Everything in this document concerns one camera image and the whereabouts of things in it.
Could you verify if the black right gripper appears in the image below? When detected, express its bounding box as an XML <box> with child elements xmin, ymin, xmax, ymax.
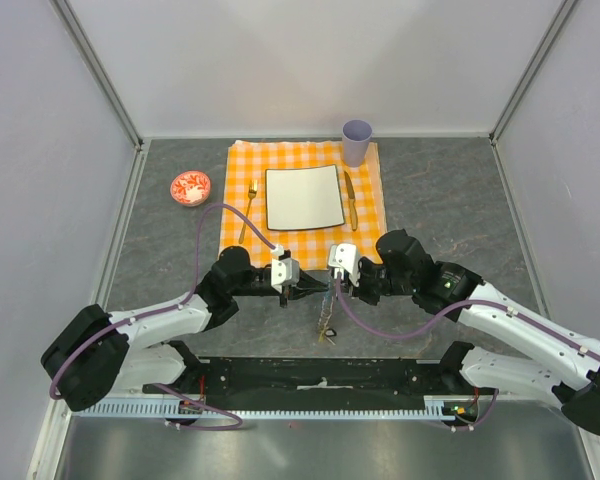
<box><xmin>338</xmin><ymin>256</ymin><xmax>415</xmax><ymax>306</ymax></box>

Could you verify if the keyring chain with keys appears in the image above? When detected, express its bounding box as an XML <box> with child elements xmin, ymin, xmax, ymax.
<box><xmin>315</xmin><ymin>289</ymin><xmax>338</xmax><ymax>345</ymax></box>

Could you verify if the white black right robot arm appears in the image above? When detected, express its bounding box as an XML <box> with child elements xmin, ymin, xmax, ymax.
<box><xmin>335</xmin><ymin>230</ymin><xmax>600</xmax><ymax>436</ymax></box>

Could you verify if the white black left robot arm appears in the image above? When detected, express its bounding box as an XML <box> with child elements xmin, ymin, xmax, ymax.
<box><xmin>41</xmin><ymin>246</ymin><xmax>328</xmax><ymax>412</ymax></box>

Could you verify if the white square plate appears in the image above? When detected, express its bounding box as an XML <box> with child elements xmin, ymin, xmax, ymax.
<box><xmin>265</xmin><ymin>165</ymin><xmax>345</xmax><ymax>231</ymax></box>

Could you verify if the orange white checkered cloth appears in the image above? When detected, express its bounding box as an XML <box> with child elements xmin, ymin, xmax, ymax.
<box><xmin>220</xmin><ymin>140</ymin><xmax>387</xmax><ymax>270</ymax></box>

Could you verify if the gold knife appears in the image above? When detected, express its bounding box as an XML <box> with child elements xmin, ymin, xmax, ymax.
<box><xmin>344</xmin><ymin>171</ymin><xmax>359</xmax><ymax>231</ymax></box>

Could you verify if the gold fork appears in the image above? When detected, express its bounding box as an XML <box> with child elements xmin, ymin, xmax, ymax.
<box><xmin>238</xmin><ymin>179</ymin><xmax>258</xmax><ymax>244</ymax></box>

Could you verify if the red white patterned bowl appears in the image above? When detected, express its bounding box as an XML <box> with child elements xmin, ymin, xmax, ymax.
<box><xmin>170</xmin><ymin>170</ymin><xmax>212</xmax><ymax>207</ymax></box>

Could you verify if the lilac plastic cup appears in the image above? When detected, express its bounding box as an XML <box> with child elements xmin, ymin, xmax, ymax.
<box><xmin>342</xmin><ymin>119</ymin><xmax>373</xmax><ymax>168</ymax></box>

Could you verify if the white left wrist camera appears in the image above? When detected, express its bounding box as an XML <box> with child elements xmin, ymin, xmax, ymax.
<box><xmin>270</xmin><ymin>244</ymin><xmax>300</xmax><ymax>294</ymax></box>

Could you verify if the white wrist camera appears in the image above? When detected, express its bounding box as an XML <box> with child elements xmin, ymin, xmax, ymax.
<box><xmin>327</xmin><ymin>243</ymin><xmax>361</xmax><ymax>287</ymax></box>
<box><xmin>270</xmin><ymin>244</ymin><xmax>300</xmax><ymax>294</ymax></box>

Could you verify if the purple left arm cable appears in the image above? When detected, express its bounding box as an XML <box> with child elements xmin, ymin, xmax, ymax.
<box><xmin>49</xmin><ymin>202</ymin><xmax>284</xmax><ymax>400</ymax></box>

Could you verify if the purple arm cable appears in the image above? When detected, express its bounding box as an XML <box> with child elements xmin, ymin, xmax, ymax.
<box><xmin>333</xmin><ymin>279</ymin><xmax>600</xmax><ymax>376</ymax></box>
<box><xmin>49</xmin><ymin>202</ymin><xmax>284</xmax><ymax>400</ymax></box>

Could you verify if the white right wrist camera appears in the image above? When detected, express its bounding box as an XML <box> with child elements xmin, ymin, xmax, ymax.
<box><xmin>327</xmin><ymin>243</ymin><xmax>361</xmax><ymax>287</ymax></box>

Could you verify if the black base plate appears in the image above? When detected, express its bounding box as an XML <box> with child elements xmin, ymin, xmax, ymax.
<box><xmin>142</xmin><ymin>356</ymin><xmax>501</xmax><ymax>413</ymax></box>

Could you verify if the grey slotted cable duct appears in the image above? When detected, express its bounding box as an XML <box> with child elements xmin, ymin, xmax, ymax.
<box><xmin>74</xmin><ymin>396</ymin><xmax>455</xmax><ymax>421</ymax></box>

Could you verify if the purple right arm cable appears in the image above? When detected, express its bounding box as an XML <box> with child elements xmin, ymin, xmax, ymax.
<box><xmin>333</xmin><ymin>279</ymin><xmax>600</xmax><ymax>376</ymax></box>

